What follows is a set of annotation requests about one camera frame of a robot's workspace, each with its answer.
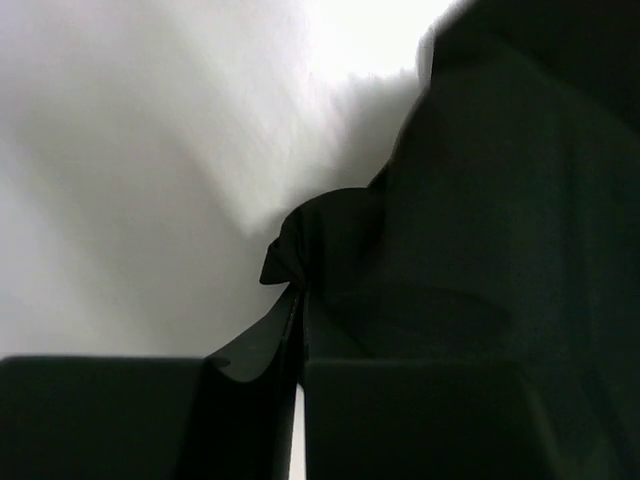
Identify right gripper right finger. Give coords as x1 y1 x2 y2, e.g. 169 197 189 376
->
303 284 565 479

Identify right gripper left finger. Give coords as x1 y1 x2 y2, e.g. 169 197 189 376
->
0 282 301 480

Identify black trousers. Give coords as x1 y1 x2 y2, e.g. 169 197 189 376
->
258 0 640 480

